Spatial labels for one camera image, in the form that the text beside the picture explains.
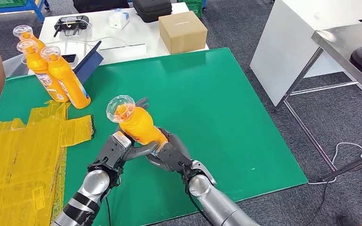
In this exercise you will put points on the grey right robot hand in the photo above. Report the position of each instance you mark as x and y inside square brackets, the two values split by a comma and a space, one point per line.
[174, 156]

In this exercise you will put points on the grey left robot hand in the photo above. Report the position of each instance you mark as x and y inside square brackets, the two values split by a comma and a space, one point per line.
[140, 152]

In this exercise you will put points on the orange detergent bottle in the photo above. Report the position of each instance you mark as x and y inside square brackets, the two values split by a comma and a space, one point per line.
[70, 84]
[140, 124]
[28, 34]
[48, 81]

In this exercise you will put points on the tablet in blue case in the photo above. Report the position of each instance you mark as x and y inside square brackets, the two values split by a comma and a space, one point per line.
[90, 64]

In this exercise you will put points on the black smartphone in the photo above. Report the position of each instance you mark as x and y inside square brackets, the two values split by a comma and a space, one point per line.
[70, 58]

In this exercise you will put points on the white table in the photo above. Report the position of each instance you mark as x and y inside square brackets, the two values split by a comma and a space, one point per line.
[131, 31]

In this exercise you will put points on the brown cardboard box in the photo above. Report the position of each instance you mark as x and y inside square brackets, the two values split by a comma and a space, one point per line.
[182, 32]

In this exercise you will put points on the yellow tape patch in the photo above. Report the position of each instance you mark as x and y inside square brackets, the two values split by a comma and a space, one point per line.
[12, 181]

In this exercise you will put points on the small white box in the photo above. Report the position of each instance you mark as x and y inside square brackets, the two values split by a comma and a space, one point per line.
[119, 18]

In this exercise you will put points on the black equipment case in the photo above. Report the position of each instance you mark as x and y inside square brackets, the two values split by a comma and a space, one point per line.
[152, 10]
[99, 4]

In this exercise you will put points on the green plastic crate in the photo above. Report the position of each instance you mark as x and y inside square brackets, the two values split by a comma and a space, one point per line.
[4, 3]
[195, 6]

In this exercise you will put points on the white cabinet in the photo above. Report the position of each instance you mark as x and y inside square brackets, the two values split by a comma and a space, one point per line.
[287, 46]

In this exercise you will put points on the blue cart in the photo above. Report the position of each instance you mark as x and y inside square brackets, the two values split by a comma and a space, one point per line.
[35, 9]

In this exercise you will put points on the black pole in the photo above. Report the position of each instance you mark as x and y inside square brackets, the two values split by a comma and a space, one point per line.
[352, 163]

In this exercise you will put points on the black shoe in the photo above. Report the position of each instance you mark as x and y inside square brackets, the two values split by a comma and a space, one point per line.
[345, 221]

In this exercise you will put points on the steel table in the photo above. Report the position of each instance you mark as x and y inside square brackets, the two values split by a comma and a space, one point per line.
[351, 36]

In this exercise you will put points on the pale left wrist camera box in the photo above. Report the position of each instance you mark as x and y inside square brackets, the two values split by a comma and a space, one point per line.
[122, 138]

